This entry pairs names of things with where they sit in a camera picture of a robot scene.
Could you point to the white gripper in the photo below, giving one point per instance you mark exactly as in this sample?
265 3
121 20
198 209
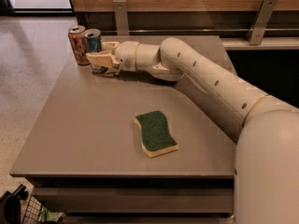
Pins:
125 55

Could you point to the blue silver redbull can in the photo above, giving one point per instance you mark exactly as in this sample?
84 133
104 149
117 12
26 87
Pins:
93 42

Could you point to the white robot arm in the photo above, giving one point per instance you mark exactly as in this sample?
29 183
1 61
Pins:
266 159

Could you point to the orange soda can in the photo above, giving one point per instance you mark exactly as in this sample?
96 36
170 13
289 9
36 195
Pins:
76 38

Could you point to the green yellow sponge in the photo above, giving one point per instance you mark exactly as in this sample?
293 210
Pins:
156 140

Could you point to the grey table drawer front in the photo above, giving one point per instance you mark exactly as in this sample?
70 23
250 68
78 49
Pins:
134 200

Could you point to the metal rail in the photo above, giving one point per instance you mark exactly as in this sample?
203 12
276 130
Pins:
269 32

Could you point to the left metal bracket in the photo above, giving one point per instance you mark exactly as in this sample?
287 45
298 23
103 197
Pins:
121 17

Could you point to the metal bracket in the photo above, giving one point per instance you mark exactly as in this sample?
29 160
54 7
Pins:
257 29
121 17

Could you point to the right metal bracket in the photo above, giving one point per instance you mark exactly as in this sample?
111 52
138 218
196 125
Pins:
257 29

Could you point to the black wire basket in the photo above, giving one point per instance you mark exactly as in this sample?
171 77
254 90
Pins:
31 211

